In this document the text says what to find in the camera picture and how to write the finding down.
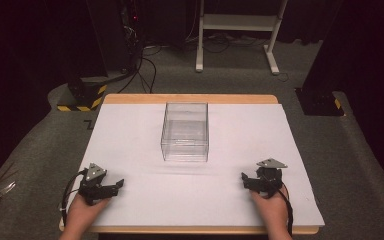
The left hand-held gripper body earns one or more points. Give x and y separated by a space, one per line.
93 182

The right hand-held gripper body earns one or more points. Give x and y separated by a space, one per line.
269 178

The person's right hand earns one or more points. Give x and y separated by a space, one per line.
270 208

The person's left hand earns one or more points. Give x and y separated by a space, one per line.
86 211

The white paper sheet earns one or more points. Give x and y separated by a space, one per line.
233 140

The clear plastic box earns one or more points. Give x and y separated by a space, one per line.
185 133

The black base with hazard tape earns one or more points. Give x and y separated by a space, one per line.
83 95

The wooden table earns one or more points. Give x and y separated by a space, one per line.
186 98

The black computer tower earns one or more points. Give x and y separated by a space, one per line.
113 36

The dark curtain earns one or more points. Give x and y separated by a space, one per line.
366 50
20 50

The white metal stand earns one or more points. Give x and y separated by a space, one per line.
238 22

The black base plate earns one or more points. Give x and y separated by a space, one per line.
318 101

